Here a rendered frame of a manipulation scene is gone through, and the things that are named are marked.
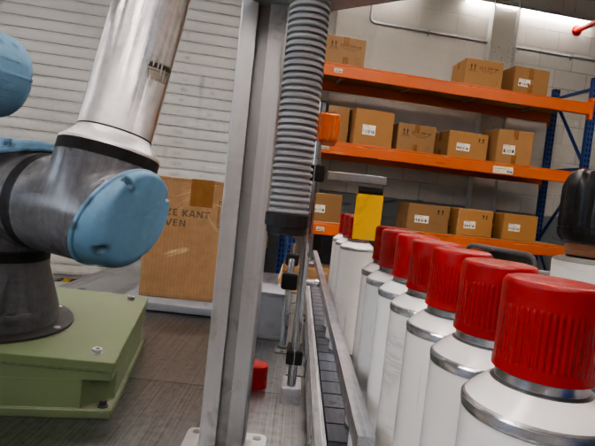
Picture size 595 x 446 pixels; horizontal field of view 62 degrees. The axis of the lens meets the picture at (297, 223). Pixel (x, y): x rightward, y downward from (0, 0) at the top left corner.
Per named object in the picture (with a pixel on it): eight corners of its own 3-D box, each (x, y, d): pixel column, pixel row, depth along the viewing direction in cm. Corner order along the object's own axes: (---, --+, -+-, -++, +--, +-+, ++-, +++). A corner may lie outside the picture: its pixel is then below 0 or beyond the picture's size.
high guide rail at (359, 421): (371, 459, 31) (374, 437, 30) (351, 457, 31) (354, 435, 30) (315, 255, 138) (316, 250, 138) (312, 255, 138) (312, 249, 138)
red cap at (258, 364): (245, 390, 68) (248, 367, 68) (240, 380, 72) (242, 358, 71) (269, 389, 70) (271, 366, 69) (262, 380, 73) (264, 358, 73)
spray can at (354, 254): (364, 359, 72) (381, 219, 70) (328, 356, 72) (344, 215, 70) (360, 349, 77) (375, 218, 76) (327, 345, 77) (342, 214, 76)
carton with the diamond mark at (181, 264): (245, 306, 110) (258, 185, 109) (137, 295, 110) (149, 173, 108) (254, 282, 140) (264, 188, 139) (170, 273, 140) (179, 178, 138)
